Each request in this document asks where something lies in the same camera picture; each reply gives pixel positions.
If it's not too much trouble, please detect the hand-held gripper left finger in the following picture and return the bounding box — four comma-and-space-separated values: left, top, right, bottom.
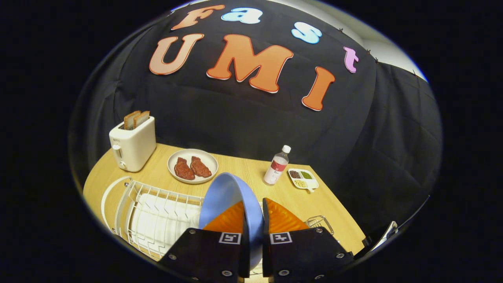
159, 200, 251, 283

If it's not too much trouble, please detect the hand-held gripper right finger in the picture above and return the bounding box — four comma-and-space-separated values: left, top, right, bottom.
262, 198, 354, 283

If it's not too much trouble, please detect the metal wire basket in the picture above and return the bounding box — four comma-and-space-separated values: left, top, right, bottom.
305, 215, 334, 235

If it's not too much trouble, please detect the blue plate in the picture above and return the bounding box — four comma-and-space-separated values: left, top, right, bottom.
198, 172, 264, 272

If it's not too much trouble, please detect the white wire dish rack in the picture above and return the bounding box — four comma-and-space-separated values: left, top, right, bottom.
101, 176, 205, 260

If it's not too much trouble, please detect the white divided bean dish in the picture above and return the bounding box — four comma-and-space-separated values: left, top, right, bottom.
288, 168, 319, 193

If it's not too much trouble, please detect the beige round dish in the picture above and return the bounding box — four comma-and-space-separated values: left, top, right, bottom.
167, 149, 219, 184

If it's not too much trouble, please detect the white drip tray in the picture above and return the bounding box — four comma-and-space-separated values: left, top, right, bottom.
130, 193, 203, 256

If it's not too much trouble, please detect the red meat piece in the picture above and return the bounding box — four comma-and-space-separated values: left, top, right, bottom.
190, 156, 212, 178
174, 157, 195, 180

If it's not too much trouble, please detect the clear plastic bottle red label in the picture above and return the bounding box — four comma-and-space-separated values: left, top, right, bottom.
263, 145, 292, 185

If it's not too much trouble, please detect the white toaster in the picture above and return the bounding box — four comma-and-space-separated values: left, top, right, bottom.
109, 116, 157, 173

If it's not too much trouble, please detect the brown toast slice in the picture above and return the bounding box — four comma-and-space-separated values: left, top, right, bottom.
123, 111, 141, 130
133, 110, 151, 128

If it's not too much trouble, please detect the row of small cloth clips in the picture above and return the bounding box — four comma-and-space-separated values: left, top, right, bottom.
338, 27, 417, 75

